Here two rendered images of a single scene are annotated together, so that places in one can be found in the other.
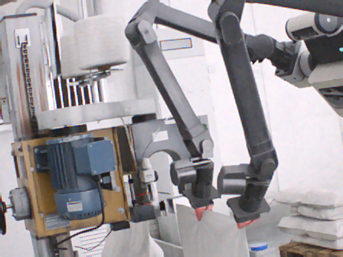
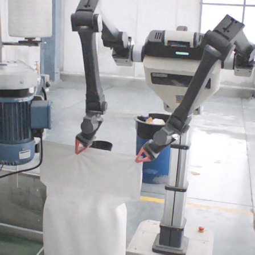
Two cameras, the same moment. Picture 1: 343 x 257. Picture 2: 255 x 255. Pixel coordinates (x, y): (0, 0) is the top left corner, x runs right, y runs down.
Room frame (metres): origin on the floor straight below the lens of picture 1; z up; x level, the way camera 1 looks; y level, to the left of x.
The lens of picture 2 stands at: (0.72, 1.12, 1.58)
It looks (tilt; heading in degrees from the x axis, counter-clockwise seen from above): 15 degrees down; 312
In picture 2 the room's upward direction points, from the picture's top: 3 degrees clockwise
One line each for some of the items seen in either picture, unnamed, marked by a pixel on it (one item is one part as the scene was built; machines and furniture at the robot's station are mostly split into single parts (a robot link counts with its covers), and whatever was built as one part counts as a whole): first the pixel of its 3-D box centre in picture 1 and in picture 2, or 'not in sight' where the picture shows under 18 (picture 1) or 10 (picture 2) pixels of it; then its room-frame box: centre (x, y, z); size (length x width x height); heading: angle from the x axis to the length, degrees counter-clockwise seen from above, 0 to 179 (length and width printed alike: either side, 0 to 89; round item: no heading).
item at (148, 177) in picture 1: (149, 181); not in sight; (2.09, 0.23, 1.14); 0.05 x 0.04 x 0.16; 117
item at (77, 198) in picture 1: (75, 177); (13, 128); (1.89, 0.43, 1.21); 0.15 x 0.15 x 0.25
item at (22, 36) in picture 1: (23, 37); not in sight; (2.01, 0.57, 1.68); 0.05 x 0.03 x 0.06; 117
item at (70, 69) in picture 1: (79, 54); not in sight; (2.20, 0.43, 1.61); 0.15 x 0.14 x 0.17; 27
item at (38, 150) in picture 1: (54, 157); not in sight; (1.95, 0.51, 1.27); 0.12 x 0.09 x 0.09; 117
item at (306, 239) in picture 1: (331, 235); not in sight; (4.98, -0.82, 0.20); 0.66 x 0.44 x 0.12; 27
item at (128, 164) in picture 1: (115, 150); not in sight; (2.20, 0.34, 1.26); 0.22 x 0.05 x 0.16; 27
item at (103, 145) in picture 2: not in sight; (99, 155); (3.67, -1.71, 0.13); 0.30 x 0.30 x 0.26
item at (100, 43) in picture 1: (100, 42); (30, 16); (1.97, 0.31, 1.61); 0.17 x 0.17 x 0.17
